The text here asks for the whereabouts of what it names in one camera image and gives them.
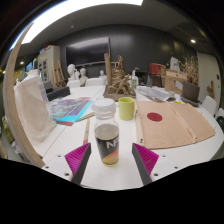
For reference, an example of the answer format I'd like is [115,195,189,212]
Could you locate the wooden-handled paintbrush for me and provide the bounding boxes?
[82,118,91,146]

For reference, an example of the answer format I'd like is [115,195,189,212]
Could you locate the white plaster bust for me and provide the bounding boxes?
[78,67,89,87]
[98,69,108,86]
[66,63,81,83]

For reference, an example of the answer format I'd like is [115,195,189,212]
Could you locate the clear bottle with dark label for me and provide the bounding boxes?
[91,97,120,168]

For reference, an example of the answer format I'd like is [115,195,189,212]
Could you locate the long ceiling light strip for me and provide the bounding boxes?
[9,0,144,51]

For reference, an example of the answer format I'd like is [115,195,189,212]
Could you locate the small grey glass bottle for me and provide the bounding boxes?
[146,73,154,88]

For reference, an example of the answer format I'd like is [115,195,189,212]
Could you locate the white chair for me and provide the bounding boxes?
[199,95,218,118]
[214,107,224,134]
[66,79,82,89]
[85,77,104,88]

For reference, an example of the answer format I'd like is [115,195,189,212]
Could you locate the black flat boxes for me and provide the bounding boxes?
[43,81,72,102]

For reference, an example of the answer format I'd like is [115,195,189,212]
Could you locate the beige canvas with wooden frame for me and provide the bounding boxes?
[134,99,217,150]

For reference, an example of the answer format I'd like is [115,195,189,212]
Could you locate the grey printed newspaper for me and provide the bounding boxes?
[135,85,175,102]

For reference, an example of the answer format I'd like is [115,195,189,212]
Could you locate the yellow-green plastic cup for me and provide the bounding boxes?
[118,96,136,121]

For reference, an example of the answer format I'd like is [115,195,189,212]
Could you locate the small wooden figure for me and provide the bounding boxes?
[206,79,216,100]

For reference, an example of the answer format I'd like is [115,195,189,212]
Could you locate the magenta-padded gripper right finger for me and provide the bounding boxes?
[131,142,184,186]

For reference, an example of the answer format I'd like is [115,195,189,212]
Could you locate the white plastic-wrapped panel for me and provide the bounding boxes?
[13,69,58,144]

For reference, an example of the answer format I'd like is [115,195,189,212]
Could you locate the tall curved wooden bar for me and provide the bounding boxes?
[2,21,46,169]

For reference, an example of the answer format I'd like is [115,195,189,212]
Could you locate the golden sculpture on wooden base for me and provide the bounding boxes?
[103,52,137,102]

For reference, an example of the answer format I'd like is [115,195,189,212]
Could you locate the beige shelf unit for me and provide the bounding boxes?
[36,45,62,88]

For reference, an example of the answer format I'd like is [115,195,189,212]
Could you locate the large black wall screen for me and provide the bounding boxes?
[65,36,111,68]

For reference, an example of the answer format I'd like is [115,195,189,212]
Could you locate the dried plant in dark pot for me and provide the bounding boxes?
[179,55,202,108]

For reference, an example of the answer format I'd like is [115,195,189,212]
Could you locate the spray bottle with green label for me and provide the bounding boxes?
[130,69,140,90]

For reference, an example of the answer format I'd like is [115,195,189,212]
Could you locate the thin wooden sticks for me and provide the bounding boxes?
[75,111,96,122]

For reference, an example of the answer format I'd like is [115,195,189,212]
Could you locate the teal and magenta art print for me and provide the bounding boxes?
[46,96,94,127]

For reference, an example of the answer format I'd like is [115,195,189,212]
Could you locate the flat round red coaster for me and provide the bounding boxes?
[146,112,164,123]

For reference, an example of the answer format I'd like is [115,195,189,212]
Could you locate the red box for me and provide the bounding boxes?
[149,63,164,76]

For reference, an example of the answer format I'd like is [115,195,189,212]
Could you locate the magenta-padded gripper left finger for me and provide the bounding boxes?
[42,142,92,185]

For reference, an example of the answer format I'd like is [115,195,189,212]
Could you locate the brown cardboard box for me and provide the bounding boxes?
[163,69,188,96]

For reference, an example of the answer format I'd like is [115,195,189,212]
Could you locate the wooden easel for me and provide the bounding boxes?
[51,59,67,88]

